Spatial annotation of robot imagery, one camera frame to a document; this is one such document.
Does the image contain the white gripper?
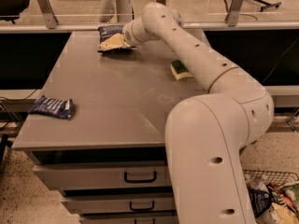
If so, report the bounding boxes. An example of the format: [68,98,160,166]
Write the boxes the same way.
[100,18,147,51]

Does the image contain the blue kettle chip bag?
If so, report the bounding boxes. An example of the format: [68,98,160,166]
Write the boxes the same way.
[98,25,133,49]

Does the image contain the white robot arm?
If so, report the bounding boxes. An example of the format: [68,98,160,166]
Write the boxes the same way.
[99,3,274,224]

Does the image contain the blue rxbar blueberry wrapper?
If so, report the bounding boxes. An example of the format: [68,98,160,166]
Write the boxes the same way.
[28,96,74,119]

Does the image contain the blue snack bag in basket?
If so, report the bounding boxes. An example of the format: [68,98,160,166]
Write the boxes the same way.
[248,180,272,217]

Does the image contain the red snack bag in basket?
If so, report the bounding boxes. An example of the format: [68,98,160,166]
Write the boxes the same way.
[267,183,296,212]

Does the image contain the yellow snack bag in basket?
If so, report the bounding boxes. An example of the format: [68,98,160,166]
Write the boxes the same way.
[257,203,299,224]

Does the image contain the person's legs in grey trousers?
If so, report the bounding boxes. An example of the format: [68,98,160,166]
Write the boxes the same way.
[99,0,134,23]

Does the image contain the green and yellow sponge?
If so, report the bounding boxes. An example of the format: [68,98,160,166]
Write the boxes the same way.
[170,60,193,80]

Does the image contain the black office chair left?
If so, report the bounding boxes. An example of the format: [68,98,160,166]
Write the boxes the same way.
[0,0,30,23]

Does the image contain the grey drawer cabinet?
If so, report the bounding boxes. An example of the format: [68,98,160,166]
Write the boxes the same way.
[12,28,258,224]

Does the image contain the left metal bracket post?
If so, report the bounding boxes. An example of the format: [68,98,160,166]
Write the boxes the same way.
[36,0,58,29]

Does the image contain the black cable on left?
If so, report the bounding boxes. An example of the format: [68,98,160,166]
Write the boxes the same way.
[0,89,38,133]

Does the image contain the black cable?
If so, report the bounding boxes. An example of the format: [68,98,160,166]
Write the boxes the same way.
[0,89,38,133]
[261,35,299,84]

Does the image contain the right metal bracket post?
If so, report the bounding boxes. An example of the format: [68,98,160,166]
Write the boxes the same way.
[225,0,244,26]

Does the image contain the top drawer with black handle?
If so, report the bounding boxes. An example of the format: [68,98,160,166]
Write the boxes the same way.
[34,161,171,190]

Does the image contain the drawer with black handle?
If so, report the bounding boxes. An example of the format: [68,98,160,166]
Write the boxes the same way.
[34,161,171,190]
[62,192,176,215]
[79,211,179,224]

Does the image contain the middle drawer with black handle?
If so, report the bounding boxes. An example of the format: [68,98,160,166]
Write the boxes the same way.
[62,192,176,215]

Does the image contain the black cable on right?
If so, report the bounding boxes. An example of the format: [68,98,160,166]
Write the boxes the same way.
[261,35,299,84]

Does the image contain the bottom drawer with black handle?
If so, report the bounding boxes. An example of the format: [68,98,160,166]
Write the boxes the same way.
[79,211,179,224]

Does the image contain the wire basket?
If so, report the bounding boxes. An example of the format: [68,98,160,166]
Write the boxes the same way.
[243,170,299,220]

